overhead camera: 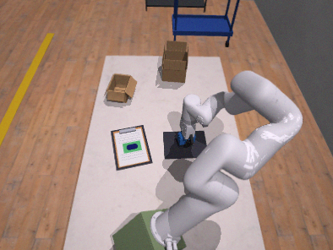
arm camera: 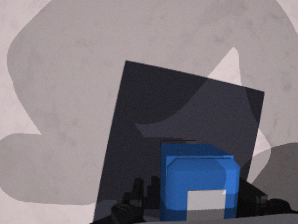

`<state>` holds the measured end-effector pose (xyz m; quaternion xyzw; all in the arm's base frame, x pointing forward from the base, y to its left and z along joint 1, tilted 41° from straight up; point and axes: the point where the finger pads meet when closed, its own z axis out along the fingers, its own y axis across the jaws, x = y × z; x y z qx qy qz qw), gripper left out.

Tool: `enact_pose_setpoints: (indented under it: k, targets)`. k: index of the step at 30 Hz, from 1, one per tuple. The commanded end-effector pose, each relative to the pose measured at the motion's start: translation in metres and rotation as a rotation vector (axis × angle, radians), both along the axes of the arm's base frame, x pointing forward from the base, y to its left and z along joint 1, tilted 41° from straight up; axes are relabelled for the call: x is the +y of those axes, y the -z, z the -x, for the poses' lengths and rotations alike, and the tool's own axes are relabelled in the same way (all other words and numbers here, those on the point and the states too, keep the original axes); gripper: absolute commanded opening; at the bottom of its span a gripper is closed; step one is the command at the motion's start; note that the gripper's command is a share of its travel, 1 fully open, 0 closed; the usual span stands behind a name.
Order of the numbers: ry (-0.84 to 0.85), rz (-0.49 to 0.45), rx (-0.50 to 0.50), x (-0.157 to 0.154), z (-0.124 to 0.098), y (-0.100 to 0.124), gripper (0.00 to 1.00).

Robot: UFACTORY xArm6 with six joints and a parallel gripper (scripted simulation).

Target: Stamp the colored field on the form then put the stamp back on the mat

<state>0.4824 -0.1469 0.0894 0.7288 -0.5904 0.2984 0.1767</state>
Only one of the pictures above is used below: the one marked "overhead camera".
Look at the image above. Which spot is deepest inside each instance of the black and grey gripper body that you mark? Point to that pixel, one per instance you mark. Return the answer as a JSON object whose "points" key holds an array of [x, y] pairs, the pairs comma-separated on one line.
{"points": [[187, 129]]}

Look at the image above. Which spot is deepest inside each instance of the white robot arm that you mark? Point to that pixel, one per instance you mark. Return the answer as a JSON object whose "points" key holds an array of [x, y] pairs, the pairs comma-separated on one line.
{"points": [[214, 190]]}

